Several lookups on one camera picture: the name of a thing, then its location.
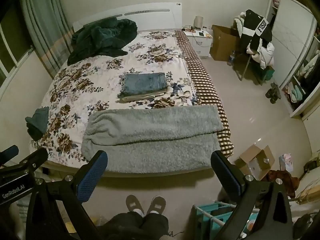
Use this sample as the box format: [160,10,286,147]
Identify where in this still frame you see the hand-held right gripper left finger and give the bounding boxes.
[26,150,118,240]

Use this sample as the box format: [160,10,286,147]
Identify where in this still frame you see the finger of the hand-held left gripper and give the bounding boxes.
[0,148,48,174]
[0,145,19,164]

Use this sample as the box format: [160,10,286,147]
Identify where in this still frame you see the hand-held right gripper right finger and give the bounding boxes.
[211,151,294,240]

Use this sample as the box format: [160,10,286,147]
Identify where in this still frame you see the grey fluffy towel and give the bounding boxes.
[81,105,224,174]

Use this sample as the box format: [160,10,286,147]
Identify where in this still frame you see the folded beige pants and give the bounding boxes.
[117,89,168,103]

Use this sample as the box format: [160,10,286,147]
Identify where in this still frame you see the small open cardboard box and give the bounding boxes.
[234,144,275,180]

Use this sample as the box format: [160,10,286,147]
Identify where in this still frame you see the teal and white rack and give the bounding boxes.
[192,201,260,240]

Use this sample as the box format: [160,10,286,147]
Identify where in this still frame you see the dark teal folded cloth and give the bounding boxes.
[25,107,50,142]

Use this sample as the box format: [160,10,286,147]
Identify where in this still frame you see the person's left grey slipper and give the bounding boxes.
[126,195,145,217]

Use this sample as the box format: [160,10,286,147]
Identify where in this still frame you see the person's grey slipper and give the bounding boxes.
[126,195,145,217]
[146,196,166,215]

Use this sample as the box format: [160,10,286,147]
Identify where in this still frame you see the brown cloth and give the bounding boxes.
[266,169,300,198]

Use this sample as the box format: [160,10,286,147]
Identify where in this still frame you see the pastel packet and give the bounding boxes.
[279,153,292,172]

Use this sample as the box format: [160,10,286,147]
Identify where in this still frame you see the person's right grey slipper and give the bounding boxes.
[146,196,166,215]

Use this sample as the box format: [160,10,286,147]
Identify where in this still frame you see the brown checkered bedsheet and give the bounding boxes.
[175,30,234,158]

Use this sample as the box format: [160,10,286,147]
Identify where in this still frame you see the window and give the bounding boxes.
[0,17,34,87]

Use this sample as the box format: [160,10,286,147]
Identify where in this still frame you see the floral blanket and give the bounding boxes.
[30,29,203,164]

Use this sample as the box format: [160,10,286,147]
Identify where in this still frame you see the teal folded clothes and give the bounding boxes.
[287,84,305,103]

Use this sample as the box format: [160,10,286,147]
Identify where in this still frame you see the folded blue jeans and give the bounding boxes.
[120,72,168,97]

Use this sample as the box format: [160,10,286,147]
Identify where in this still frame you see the green box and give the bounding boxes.
[260,66,275,82]

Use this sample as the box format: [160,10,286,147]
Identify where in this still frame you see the metal chair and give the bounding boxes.
[232,17,265,85]

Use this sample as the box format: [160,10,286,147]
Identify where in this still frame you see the white garment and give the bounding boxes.
[246,41,275,70]

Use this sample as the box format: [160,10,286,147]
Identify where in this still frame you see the large cardboard box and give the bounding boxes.
[209,25,247,62]

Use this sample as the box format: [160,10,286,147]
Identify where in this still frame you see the green striped curtain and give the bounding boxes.
[20,0,75,78]

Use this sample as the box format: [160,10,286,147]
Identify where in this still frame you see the white nightstand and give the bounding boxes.
[184,29,213,58]

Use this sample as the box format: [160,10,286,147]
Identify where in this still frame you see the dark green blanket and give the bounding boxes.
[67,18,138,65]

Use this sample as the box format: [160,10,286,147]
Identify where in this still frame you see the black and white jacket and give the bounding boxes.
[242,9,273,55]

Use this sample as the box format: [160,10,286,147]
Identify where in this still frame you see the white wardrobe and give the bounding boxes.
[265,0,320,118]

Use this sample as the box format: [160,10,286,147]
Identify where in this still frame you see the white bed frame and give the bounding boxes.
[41,2,220,178]

